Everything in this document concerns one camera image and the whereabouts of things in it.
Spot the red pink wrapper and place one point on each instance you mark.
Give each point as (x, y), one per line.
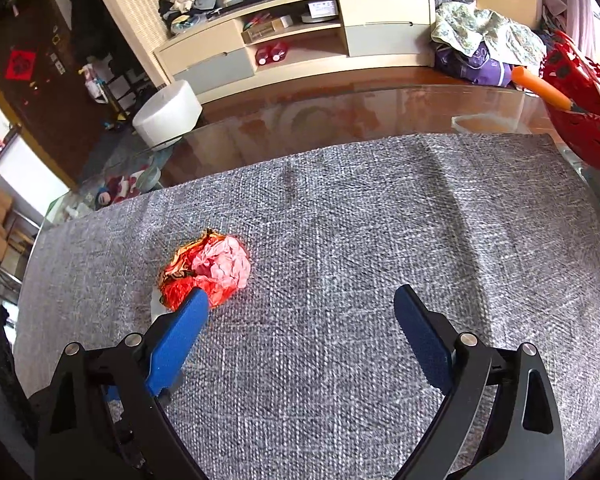
(220, 265)

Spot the brown wooden door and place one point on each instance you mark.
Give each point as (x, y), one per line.
(40, 125)

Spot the purple bag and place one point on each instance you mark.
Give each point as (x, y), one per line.
(480, 67)

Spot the red openwork basket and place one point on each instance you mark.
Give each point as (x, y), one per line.
(580, 130)

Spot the floral cloth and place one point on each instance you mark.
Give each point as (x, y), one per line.
(480, 25)

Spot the grey woven table mat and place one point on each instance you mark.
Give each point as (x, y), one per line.
(355, 240)

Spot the red jars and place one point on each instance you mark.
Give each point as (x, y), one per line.
(270, 55)

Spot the dark hanging coat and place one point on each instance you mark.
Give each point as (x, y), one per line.
(87, 15)

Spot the beige tv cabinet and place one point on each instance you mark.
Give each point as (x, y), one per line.
(380, 40)

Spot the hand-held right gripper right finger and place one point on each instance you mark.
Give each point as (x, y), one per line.
(425, 335)

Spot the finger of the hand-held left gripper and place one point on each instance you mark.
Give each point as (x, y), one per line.
(112, 393)

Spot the white flat box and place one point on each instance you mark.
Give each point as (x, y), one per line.
(320, 10)

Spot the glass top coffee table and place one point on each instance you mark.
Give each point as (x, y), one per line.
(330, 115)

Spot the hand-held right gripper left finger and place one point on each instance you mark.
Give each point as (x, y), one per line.
(177, 340)

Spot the black metal rack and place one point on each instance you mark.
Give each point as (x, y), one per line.
(115, 90)

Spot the colourful plush toys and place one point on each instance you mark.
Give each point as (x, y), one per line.
(115, 190)

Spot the red door decoration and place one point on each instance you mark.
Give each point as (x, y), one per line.
(21, 64)

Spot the brown cardboard box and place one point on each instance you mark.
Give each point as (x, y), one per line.
(265, 30)

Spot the white cylindrical roll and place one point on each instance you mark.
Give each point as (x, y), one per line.
(167, 110)

